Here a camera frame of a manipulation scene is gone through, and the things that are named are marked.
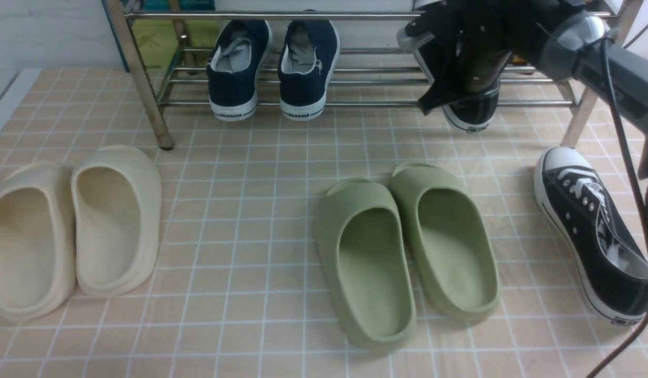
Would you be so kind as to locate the right beige foam slipper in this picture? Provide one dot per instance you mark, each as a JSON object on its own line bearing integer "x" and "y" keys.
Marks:
{"x": 117, "y": 194}

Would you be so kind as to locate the green foam slipper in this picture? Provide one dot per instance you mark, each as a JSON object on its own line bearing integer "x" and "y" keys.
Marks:
{"x": 359, "y": 238}
{"x": 446, "y": 235}

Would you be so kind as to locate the yellow-green box behind rack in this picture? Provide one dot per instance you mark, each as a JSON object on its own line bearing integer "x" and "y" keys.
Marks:
{"x": 156, "y": 39}

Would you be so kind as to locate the right green foam slipper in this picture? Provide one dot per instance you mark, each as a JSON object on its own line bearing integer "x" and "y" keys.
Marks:
{"x": 446, "y": 235}

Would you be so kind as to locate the black canvas sneaker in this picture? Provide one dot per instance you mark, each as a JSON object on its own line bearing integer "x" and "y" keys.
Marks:
{"x": 611, "y": 267}
{"x": 473, "y": 113}

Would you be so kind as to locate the stainless steel shoe rack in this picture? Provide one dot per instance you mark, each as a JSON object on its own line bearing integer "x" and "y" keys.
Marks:
{"x": 155, "y": 102}

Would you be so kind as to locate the beige foam slipper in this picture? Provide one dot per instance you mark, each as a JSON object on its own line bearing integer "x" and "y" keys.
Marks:
{"x": 117, "y": 194}
{"x": 37, "y": 241}

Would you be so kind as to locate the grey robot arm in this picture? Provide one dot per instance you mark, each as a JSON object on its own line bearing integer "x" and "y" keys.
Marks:
{"x": 617, "y": 76}

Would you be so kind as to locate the left beige foam slipper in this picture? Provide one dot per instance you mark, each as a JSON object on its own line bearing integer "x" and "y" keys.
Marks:
{"x": 37, "y": 241}

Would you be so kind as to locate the navy canvas sneaker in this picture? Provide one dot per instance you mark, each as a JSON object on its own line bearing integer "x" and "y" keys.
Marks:
{"x": 307, "y": 62}
{"x": 240, "y": 53}

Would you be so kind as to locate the left green foam slipper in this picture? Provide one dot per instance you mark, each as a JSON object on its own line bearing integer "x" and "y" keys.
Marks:
{"x": 359, "y": 238}

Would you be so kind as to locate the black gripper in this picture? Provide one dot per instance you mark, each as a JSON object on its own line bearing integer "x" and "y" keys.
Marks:
{"x": 527, "y": 29}

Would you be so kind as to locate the right navy canvas sneaker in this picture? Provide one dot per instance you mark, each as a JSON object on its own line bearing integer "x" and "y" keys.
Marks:
{"x": 307, "y": 62}

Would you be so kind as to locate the left navy canvas sneaker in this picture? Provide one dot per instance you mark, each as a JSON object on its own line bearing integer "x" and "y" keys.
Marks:
{"x": 240, "y": 53}

